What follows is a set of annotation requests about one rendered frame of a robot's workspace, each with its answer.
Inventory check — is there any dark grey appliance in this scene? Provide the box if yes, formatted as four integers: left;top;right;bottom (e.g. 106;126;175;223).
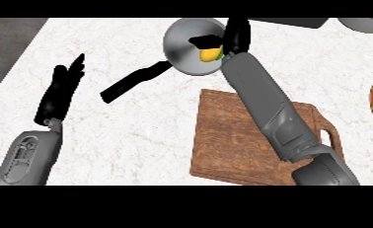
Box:
247;18;330;30

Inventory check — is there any brown wooden cutting board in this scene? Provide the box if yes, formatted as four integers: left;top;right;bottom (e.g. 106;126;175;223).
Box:
187;88;345;187

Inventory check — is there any yellow lemon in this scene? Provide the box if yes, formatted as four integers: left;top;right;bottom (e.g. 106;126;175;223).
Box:
197;45;224;63

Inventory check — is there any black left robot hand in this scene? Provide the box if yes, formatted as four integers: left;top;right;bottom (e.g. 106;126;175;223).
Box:
34;52;85;127

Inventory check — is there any grey pan with black handle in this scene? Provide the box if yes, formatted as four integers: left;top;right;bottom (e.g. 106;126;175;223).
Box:
99;18;227;105

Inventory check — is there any grey round bowl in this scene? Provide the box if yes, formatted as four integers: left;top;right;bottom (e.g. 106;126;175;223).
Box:
337;18;373;35

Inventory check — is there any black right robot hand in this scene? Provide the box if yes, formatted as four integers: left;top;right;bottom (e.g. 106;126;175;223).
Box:
187;18;252;58

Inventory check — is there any orange round object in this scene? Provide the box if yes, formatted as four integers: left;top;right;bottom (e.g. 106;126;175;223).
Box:
367;85;373;114

